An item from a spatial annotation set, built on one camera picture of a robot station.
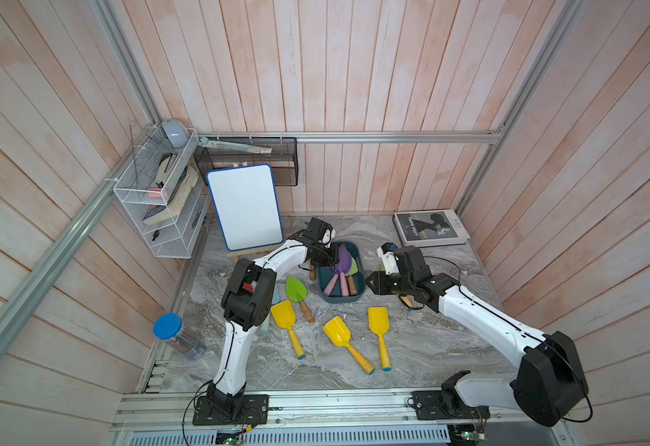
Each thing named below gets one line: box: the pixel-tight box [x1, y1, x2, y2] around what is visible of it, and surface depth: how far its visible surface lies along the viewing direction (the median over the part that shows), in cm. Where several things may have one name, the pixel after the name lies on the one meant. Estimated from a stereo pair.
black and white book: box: [391, 209, 471, 249], surface depth 113 cm
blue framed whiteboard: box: [206, 163, 285, 252], surface depth 92 cm
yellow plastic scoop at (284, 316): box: [270, 300, 306, 360], surface depth 91 cm
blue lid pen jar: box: [152, 312, 208, 360], surface depth 71 cm
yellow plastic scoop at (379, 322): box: [367, 306, 392, 372], surface depth 90 cm
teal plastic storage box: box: [317, 240, 366, 304], surface depth 100 cm
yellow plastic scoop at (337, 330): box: [322, 315, 376, 376], surface depth 88 cm
